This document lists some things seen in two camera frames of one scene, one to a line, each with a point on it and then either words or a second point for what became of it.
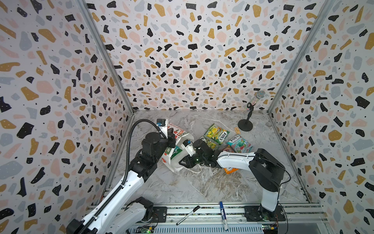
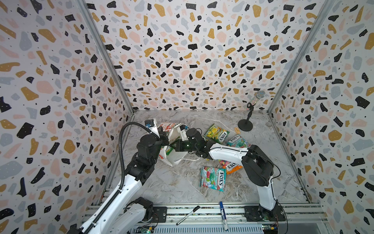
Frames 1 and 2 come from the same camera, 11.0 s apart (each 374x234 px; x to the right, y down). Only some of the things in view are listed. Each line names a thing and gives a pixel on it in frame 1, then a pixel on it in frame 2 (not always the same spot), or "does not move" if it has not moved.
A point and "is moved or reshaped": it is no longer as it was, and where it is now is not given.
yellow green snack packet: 217,134 does not move
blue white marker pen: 224,216 does not move
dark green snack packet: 177,151 → 214,178
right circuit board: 269,229 does not move
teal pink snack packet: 240,145 does not move
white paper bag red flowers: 172,156 is moved or reshaped
